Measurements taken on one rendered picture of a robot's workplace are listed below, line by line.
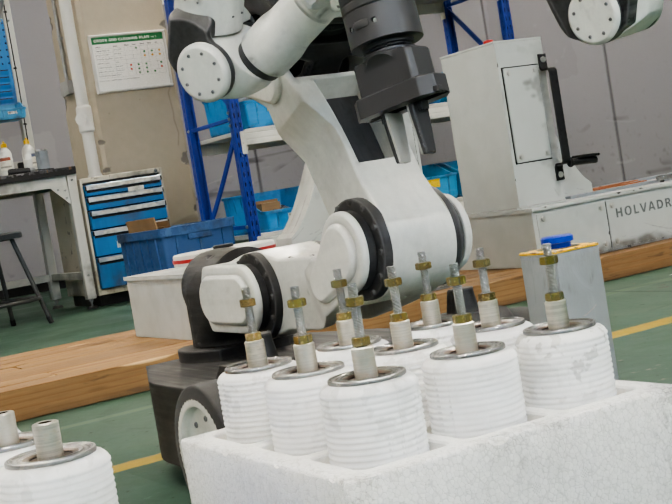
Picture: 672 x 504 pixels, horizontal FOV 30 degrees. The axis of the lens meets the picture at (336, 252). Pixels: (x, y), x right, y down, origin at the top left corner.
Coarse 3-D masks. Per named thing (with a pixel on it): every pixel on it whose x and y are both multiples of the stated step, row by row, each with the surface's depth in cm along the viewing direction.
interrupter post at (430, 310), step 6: (432, 300) 150; (426, 306) 149; (432, 306) 149; (438, 306) 150; (426, 312) 150; (432, 312) 149; (438, 312) 150; (426, 318) 150; (432, 318) 149; (438, 318) 150; (426, 324) 150; (432, 324) 149
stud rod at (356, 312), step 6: (348, 288) 118; (354, 288) 118; (354, 294) 118; (354, 312) 118; (360, 312) 118; (354, 318) 118; (360, 318) 118; (354, 324) 118; (360, 324) 118; (360, 330) 118; (360, 336) 118
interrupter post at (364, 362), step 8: (352, 352) 118; (360, 352) 117; (368, 352) 117; (352, 360) 118; (360, 360) 117; (368, 360) 117; (360, 368) 117; (368, 368) 117; (376, 368) 118; (360, 376) 118; (368, 376) 117; (376, 376) 118
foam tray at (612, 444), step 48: (624, 384) 131; (528, 432) 118; (576, 432) 121; (624, 432) 124; (192, 480) 141; (240, 480) 129; (288, 480) 119; (336, 480) 111; (384, 480) 110; (432, 480) 112; (480, 480) 115; (528, 480) 118; (576, 480) 121; (624, 480) 124
